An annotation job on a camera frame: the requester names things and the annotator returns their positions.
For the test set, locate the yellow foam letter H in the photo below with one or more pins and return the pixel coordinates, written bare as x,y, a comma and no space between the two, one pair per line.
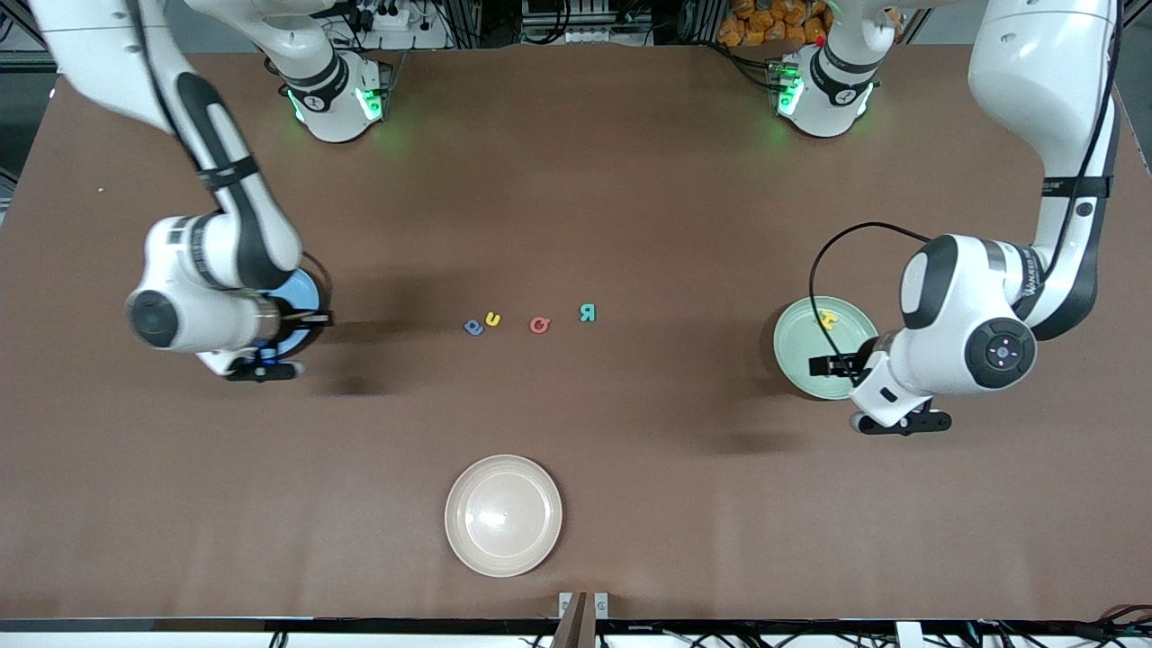
826,319

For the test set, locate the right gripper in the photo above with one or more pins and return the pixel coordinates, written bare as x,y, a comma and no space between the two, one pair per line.
293,318

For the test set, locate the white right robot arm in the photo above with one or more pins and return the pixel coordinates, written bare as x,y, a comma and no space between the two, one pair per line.
90,54

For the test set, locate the blue plate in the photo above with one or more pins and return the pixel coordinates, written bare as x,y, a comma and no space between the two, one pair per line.
301,292

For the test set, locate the orange packets pile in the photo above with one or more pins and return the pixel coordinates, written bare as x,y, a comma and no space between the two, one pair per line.
756,22

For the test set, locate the aluminium frame profile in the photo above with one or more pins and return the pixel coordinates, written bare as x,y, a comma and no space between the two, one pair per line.
18,61

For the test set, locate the white power strip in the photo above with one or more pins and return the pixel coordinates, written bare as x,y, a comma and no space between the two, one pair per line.
405,36

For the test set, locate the beige plate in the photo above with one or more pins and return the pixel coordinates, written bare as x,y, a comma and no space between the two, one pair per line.
503,516

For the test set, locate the pink foam letter Q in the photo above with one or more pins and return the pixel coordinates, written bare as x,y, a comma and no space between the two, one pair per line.
536,327

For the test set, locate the green plate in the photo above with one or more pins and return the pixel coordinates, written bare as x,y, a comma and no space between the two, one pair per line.
796,346

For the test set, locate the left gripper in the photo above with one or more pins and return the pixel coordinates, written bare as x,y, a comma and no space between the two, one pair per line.
856,361

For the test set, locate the blue foam letter a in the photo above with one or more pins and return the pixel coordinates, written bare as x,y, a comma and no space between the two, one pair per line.
473,328

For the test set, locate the white electronics box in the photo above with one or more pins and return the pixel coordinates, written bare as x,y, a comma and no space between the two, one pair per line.
585,36

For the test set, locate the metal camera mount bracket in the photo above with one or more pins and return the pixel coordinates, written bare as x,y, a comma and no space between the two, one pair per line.
583,621

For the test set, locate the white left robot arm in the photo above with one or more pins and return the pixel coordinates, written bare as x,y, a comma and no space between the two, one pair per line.
1035,54

